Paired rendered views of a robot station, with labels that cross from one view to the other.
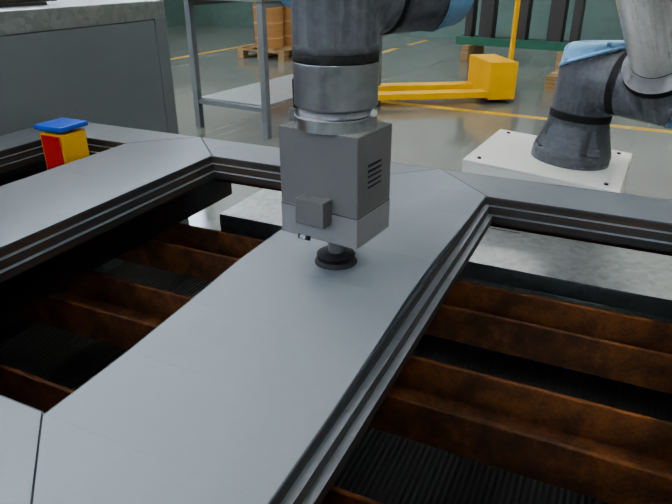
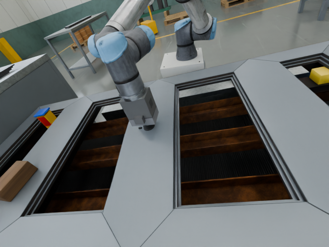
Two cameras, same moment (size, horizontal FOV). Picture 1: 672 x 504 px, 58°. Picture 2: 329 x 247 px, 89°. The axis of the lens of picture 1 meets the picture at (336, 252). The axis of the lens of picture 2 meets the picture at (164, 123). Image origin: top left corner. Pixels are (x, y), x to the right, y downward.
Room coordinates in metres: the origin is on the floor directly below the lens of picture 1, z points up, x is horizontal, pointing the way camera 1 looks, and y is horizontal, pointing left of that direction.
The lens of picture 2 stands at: (0.07, 0.02, 1.23)
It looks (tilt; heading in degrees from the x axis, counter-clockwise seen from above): 40 degrees down; 351
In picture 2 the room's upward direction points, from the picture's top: 20 degrees counter-clockwise
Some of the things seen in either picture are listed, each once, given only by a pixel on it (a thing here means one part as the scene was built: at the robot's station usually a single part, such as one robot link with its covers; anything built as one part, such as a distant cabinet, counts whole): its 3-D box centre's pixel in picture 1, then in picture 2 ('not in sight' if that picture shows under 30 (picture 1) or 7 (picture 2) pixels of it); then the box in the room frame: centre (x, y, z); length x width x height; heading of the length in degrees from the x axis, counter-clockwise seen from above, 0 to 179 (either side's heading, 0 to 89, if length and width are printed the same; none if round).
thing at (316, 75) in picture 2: not in sight; (322, 75); (0.44, -0.68, 0.79); 0.06 x 0.05 x 0.04; 155
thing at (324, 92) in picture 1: (333, 86); (129, 85); (0.54, 0.00, 1.03); 0.08 x 0.08 x 0.05
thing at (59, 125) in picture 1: (62, 128); (42, 113); (1.00, 0.46, 0.88); 0.06 x 0.06 x 0.02; 65
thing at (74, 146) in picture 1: (73, 185); (55, 126); (1.00, 0.46, 0.78); 0.05 x 0.05 x 0.19; 65
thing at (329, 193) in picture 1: (326, 174); (137, 108); (0.53, 0.01, 0.95); 0.10 x 0.09 x 0.16; 148
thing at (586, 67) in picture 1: (593, 75); (184, 31); (1.17, -0.49, 0.94); 0.13 x 0.12 x 0.14; 42
